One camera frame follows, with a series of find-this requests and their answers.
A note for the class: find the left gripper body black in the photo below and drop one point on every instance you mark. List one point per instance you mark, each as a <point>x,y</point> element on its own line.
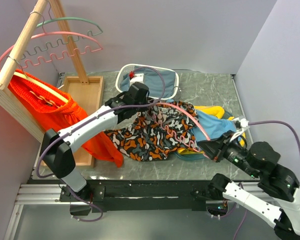
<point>138,109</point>

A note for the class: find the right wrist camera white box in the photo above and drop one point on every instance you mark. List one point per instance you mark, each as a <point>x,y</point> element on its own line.
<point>241,124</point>

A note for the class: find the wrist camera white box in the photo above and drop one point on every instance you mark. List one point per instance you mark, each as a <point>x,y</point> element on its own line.
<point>135,77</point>
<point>241,124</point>

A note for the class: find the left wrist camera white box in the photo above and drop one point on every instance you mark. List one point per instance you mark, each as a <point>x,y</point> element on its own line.
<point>135,77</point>

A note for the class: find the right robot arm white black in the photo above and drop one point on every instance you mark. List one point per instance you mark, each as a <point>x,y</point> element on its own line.
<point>259,161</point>

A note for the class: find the wooden clothes rack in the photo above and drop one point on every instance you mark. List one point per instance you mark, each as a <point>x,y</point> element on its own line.
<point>88,90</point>

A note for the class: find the green wire hanger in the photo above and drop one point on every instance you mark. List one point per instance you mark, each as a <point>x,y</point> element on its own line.
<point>70,20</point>

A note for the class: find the aluminium frame rail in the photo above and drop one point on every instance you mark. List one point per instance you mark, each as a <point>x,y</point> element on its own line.
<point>31,194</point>

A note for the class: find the orange shorts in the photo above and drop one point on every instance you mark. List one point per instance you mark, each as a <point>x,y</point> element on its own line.
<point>52,113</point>

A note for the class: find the white plastic basket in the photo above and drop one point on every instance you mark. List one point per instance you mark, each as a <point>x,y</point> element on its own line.
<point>135,67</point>

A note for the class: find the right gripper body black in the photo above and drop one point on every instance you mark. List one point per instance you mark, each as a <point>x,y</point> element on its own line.
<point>234,152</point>

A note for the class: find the teal shorts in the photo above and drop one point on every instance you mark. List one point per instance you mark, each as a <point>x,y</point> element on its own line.
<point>193,157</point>

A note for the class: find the light blue shorts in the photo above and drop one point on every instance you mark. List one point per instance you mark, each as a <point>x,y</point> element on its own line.
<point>215,121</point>

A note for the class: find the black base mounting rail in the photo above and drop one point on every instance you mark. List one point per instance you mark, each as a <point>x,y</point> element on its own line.
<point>144,195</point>

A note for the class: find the yellow shorts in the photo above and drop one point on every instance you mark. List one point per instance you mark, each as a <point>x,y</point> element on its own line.
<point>198,135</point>

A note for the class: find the camouflage patterned shorts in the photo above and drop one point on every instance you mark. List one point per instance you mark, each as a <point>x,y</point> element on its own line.
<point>154,134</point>

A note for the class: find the cream wooden hanger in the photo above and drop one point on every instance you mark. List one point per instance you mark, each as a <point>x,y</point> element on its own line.
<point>41,85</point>

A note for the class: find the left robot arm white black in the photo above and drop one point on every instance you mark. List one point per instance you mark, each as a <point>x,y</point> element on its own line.
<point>58,147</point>

